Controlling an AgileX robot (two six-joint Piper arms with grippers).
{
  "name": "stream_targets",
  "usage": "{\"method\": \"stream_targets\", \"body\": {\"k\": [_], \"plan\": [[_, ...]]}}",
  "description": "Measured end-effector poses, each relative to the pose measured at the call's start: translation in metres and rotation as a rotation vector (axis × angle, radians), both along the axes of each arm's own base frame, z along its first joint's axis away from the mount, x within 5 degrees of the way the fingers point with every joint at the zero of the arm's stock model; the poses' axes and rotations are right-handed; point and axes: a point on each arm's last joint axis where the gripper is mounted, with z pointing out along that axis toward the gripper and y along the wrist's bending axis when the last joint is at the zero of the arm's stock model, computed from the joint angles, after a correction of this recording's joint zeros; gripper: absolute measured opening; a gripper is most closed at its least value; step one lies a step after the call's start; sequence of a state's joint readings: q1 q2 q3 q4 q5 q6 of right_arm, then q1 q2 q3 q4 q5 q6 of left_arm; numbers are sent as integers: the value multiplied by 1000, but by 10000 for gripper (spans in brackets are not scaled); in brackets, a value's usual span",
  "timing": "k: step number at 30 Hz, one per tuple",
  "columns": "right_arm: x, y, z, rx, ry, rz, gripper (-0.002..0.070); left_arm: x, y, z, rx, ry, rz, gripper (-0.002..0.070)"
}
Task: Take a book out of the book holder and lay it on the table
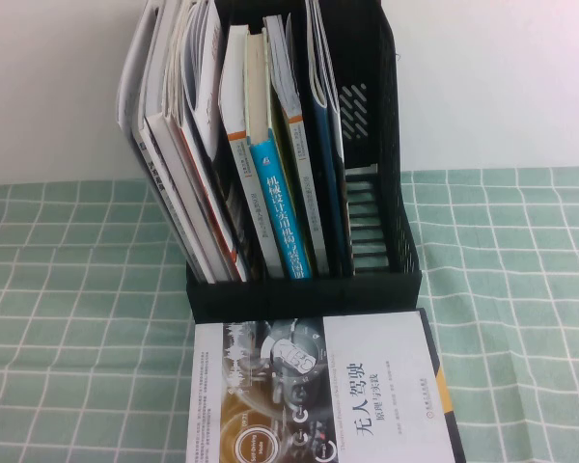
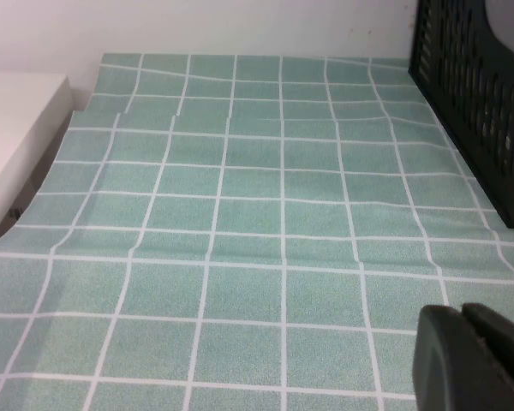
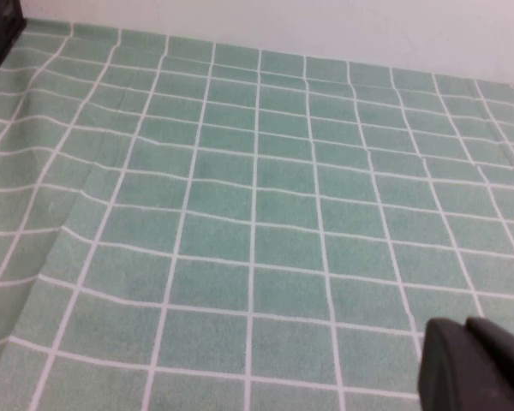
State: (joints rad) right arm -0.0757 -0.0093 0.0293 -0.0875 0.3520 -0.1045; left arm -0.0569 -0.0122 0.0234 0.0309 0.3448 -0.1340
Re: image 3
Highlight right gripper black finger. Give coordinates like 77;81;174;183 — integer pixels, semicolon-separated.
417;315;514;411

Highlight green checked tablecloth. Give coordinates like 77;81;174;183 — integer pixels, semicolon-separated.
0;21;514;411

